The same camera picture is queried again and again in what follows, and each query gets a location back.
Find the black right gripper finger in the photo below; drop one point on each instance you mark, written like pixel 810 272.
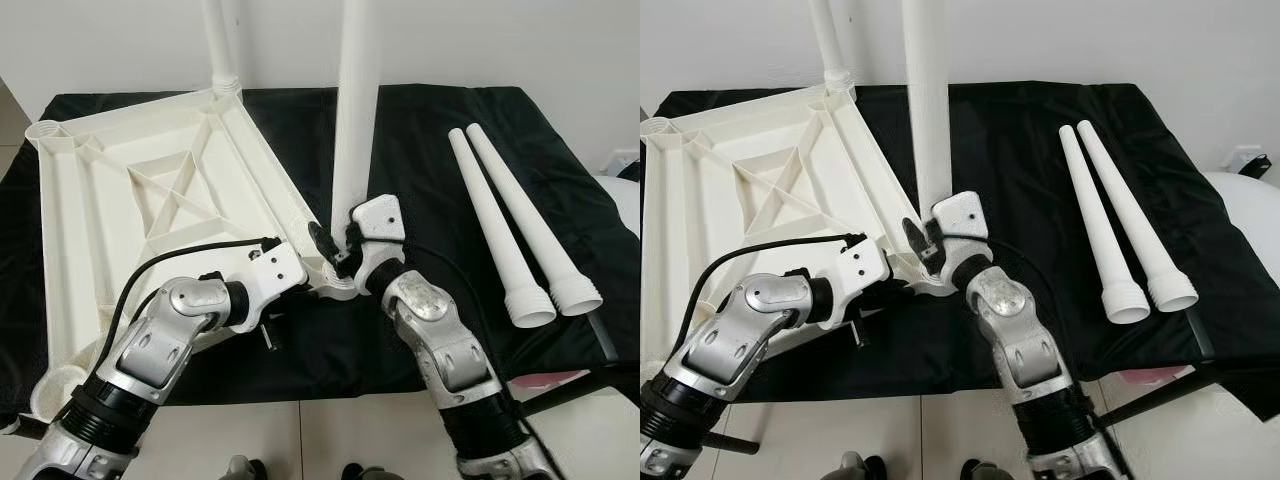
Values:
pixel 917 238
pixel 324 242

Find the white plastic table leg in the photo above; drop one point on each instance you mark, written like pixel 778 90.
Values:
pixel 220 45
pixel 1100 230
pixel 928 100
pixel 357 100
pixel 495 230
pixel 830 40
pixel 530 220
pixel 1135 220

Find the white plastic table top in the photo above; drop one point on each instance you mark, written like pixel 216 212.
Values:
pixel 110 230
pixel 700 220

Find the black table cloth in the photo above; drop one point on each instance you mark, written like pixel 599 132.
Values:
pixel 415 150
pixel 1010 150

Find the grey right robot foot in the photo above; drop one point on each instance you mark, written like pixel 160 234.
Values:
pixel 363 472
pixel 980 470

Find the grey robot foot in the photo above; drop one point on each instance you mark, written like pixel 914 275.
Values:
pixel 980 470
pixel 363 472
pixel 864 468
pixel 247 470

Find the grey left robot foot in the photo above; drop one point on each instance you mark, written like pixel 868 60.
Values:
pixel 864 468
pixel 247 470

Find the pink slipper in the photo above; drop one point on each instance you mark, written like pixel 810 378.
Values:
pixel 550 380
pixel 1155 375

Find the white round object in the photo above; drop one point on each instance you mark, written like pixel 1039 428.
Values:
pixel 1250 220

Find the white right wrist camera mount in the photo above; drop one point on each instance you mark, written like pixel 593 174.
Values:
pixel 380 220
pixel 965 215

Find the black metal table frame leg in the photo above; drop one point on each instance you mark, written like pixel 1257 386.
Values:
pixel 732 443
pixel 25 424

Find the black metal table frame bar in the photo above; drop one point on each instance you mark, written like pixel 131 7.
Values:
pixel 580 388
pixel 1180 395

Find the white wall socket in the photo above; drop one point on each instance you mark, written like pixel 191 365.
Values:
pixel 1252 160
pixel 624 164

